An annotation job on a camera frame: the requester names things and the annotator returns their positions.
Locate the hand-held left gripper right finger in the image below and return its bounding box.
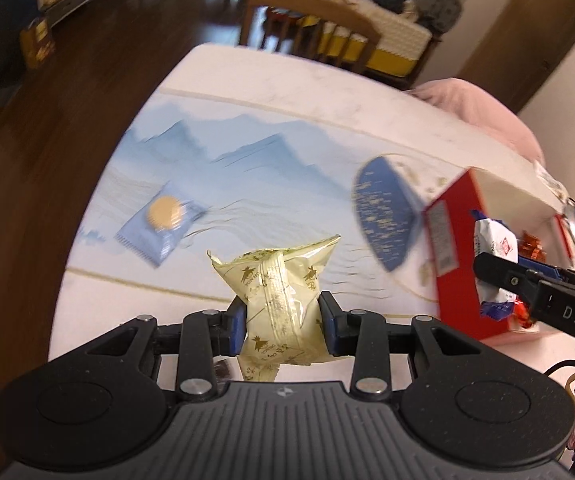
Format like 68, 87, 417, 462
317, 290, 479, 396

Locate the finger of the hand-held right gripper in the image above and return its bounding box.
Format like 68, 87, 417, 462
517, 258, 575, 292
473, 252, 544, 307

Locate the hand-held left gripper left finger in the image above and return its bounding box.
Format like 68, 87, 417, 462
86, 297, 247, 402

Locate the white and blue snack packet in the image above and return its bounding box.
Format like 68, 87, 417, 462
471, 210, 521, 322

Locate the cream yellow snack packet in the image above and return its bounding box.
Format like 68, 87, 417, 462
206, 233, 343, 384

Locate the red cardboard box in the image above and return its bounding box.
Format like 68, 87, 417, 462
424, 167, 575, 346

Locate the light blue cookie packet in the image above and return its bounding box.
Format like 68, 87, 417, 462
114, 182, 209, 269

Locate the pink cloth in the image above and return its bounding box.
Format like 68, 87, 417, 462
411, 78, 549, 172

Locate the brown wooden door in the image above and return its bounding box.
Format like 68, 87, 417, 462
459, 0, 575, 113

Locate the beige sofa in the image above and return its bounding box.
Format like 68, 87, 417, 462
327, 7, 444, 79

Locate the wooden chair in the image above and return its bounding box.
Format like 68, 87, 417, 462
238, 0, 383, 75

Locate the brown cardboard box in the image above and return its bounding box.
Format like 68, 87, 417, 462
20, 16, 57, 70

